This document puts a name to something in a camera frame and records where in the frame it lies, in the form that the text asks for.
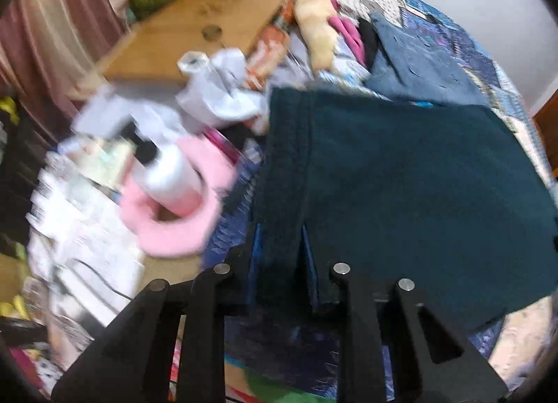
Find orange snack packet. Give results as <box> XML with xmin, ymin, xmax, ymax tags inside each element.
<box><xmin>246</xmin><ymin>28</ymin><xmax>291</xmax><ymax>90</ymax></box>

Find patchwork bedspread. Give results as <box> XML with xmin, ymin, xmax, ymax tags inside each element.
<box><xmin>201</xmin><ymin>0</ymin><xmax>558</xmax><ymax>399</ymax></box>

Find beige plush toy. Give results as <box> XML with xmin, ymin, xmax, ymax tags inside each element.
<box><xmin>294</xmin><ymin>0</ymin><xmax>338</xmax><ymax>70</ymax></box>

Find white crumpled cloth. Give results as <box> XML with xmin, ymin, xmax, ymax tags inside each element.
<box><xmin>176</xmin><ymin>47</ymin><xmax>269</xmax><ymax>131</ymax></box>

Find pile of white papers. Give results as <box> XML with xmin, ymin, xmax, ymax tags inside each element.
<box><xmin>26</xmin><ymin>163</ymin><xmax>146</xmax><ymax>325</ymax></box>

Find white bottle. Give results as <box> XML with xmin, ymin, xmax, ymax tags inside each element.
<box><xmin>131</xmin><ymin>141</ymin><xmax>205</xmax><ymax>216</ymax></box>

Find pink fluffy slipper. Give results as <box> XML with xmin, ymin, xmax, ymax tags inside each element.
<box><xmin>120</xmin><ymin>135</ymin><xmax>238</xmax><ymax>258</ymax></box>

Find pink striped curtain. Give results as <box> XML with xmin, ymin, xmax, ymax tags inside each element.
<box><xmin>0</xmin><ymin>0</ymin><xmax>131</xmax><ymax>142</ymax></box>

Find black garment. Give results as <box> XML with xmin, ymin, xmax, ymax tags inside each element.
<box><xmin>357</xmin><ymin>19</ymin><xmax>380</xmax><ymax>68</ymax></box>

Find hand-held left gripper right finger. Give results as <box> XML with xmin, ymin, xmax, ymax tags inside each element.
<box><xmin>302</xmin><ymin>229</ymin><xmax>508</xmax><ymax>403</ymax></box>

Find dark teal pants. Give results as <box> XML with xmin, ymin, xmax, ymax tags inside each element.
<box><xmin>253</xmin><ymin>87</ymin><xmax>558</xmax><ymax>338</ymax></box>

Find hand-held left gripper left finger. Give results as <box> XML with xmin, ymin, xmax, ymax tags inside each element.
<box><xmin>51</xmin><ymin>222</ymin><xmax>263</xmax><ymax>403</ymax></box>

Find blue jeans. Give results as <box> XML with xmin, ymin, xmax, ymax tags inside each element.
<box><xmin>366</xmin><ymin>15</ymin><xmax>491</xmax><ymax>107</ymax></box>

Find wooden lap desk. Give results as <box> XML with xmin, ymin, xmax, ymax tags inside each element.
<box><xmin>93</xmin><ymin>0</ymin><xmax>286</xmax><ymax>83</ymax></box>

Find brown wooden wardrobe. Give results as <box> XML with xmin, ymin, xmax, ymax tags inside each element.
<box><xmin>534</xmin><ymin>89</ymin><xmax>558</xmax><ymax>177</ymax></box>

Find magenta garment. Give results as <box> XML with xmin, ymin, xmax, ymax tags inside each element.
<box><xmin>329</xmin><ymin>0</ymin><xmax>364</xmax><ymax>64</ymax></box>

